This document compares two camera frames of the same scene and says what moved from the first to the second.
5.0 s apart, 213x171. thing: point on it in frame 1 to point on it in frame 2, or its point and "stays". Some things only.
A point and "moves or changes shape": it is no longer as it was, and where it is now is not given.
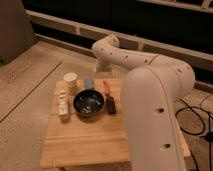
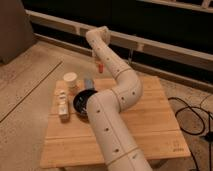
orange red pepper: [107, 87] moves or changes shape
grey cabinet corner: [16, 34] stays
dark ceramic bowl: [88, 102] stays
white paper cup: [71, 79] stays
